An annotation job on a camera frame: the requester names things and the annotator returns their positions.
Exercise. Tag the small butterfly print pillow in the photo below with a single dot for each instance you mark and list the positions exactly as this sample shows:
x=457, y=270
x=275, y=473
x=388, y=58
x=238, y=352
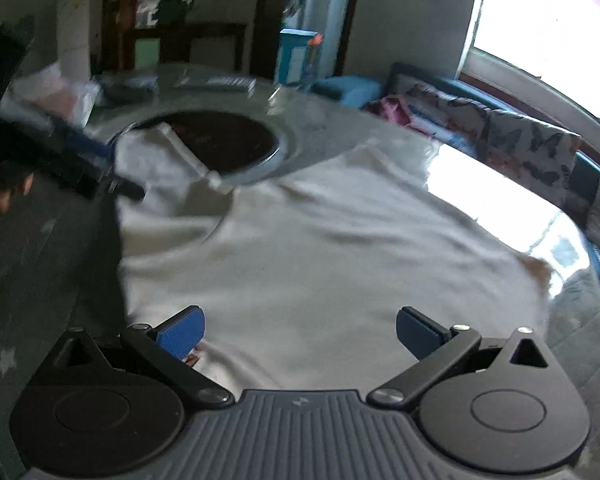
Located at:
x=465, y=119

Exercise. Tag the white tissue pack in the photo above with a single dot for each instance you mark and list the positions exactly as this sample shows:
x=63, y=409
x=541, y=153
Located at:
x=53, y=92

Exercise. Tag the blue corner sofa bench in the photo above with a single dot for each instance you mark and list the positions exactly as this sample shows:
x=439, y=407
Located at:
x=356, y=91

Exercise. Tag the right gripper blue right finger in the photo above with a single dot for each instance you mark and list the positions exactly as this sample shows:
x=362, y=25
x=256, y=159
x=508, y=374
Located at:
x=419, y=334

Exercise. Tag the blue white toy box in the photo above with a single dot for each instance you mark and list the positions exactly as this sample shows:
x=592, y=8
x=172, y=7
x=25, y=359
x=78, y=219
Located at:
x=293, y=58

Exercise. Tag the cream sweater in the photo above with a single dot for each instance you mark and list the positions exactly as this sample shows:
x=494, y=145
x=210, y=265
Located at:
x=301, y=277

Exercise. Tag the flat grey remote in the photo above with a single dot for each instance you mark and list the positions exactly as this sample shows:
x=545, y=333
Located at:
x=232, y=84

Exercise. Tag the pink crumpled cloth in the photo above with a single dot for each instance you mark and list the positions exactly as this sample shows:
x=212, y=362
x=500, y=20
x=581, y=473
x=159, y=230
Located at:
x=392, y=109

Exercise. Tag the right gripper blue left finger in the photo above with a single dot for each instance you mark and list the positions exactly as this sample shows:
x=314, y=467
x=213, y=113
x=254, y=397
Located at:
x=179, y=334

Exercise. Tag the person's left hand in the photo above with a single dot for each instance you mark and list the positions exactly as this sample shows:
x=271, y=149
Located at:
x=23, y=188

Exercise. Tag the round black induction cooktop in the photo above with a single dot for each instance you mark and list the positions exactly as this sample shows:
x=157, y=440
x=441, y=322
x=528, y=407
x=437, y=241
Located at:
x=225, y=142

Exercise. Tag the large butterfly print pillow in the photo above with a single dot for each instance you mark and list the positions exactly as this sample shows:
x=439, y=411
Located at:
x=536, y=155

